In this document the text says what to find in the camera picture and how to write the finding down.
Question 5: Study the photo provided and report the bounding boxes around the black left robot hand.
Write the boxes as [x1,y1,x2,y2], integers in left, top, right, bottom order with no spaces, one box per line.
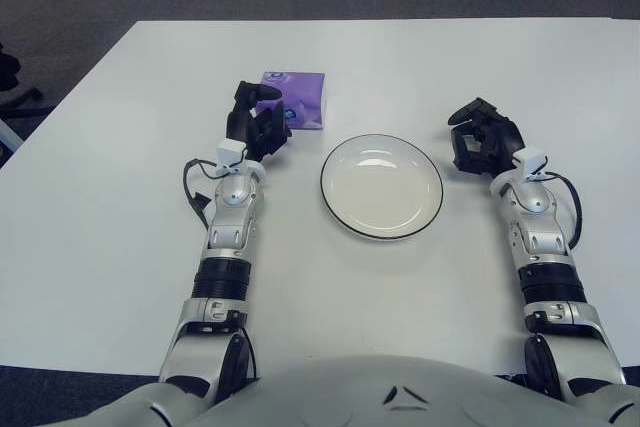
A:
[225,80,294,163]

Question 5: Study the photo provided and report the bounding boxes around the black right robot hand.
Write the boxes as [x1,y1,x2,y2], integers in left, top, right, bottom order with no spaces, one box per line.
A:
[447,96,525,177]

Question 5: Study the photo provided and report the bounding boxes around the purple tissue paper pack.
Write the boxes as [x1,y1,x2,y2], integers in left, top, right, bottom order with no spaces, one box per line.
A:
[254,70,329,132]

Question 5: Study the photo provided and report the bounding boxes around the white plate with black rim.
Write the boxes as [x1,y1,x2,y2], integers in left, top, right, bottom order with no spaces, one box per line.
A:
[320,133,445,242]

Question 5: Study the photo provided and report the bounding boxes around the black office chair base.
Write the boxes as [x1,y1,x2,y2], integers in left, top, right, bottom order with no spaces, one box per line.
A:
[0,41,44,109]

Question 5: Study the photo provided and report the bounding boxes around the grey robot torso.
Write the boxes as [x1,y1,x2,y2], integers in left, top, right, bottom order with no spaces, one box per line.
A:
[0,354,640,427]

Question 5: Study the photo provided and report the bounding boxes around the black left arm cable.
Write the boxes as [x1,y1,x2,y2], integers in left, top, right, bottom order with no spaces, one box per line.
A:
[182,158,225,229]

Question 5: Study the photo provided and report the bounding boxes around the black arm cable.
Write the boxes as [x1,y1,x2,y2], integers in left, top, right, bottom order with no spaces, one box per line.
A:
[542,171,584,251]
[182,158,225,229]

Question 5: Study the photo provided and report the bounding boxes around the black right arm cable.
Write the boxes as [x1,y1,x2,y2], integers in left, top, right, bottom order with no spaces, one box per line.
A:
[542,171,584,251]

